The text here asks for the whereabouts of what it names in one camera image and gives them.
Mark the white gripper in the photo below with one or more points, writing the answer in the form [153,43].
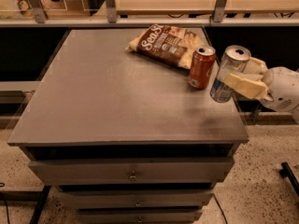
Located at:
[282,88]

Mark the bottom grey drawer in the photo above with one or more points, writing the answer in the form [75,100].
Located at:
[140,216]

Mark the top grey drawer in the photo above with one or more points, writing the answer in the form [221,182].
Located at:
[135,171]

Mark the grey drawer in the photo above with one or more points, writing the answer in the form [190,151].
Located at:
[135,171]
[136,198]
[140,216]

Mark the middle grey drawer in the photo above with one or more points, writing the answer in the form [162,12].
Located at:
[136,198]

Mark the brown seaweed snack bag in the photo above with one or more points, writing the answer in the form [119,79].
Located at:
[168,44]

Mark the orange item behind glass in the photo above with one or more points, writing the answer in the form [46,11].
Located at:
[25,8]

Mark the black stand leg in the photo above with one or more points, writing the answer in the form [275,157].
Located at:
[286,172]
[40,205]

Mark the metal railing frame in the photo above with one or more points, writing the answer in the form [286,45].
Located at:
[103,13]

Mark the red soda can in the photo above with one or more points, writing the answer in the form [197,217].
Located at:
[203,59]

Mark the silver blue redbull can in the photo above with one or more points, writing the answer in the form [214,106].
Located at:
[234,58]

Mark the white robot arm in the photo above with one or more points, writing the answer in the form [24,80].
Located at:
[296,117]

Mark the black stand leg right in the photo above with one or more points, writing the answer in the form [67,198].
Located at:
[286,172]

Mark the grey drawer cabinet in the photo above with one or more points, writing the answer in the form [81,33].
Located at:
[98,100]

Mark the black stand leg left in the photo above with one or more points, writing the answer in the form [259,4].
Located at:
[40,205]

